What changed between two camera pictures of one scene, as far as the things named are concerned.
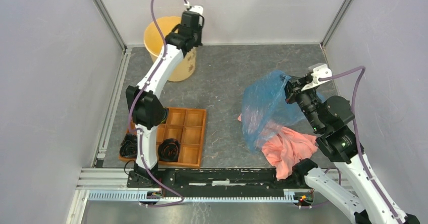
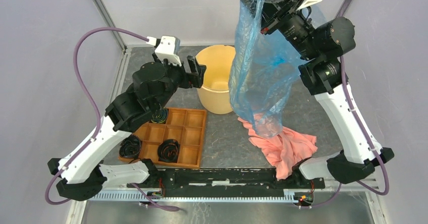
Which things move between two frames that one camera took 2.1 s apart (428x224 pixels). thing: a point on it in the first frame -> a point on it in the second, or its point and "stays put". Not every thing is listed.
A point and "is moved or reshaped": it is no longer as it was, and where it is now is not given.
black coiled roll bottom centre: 168,150 stays put
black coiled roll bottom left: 128,147 stays put
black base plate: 214,182 stays put
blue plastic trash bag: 265,111 is moved or reshaped
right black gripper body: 295,94 -> 293,23
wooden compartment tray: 186,126 stays put
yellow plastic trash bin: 155,42 -> 214,95
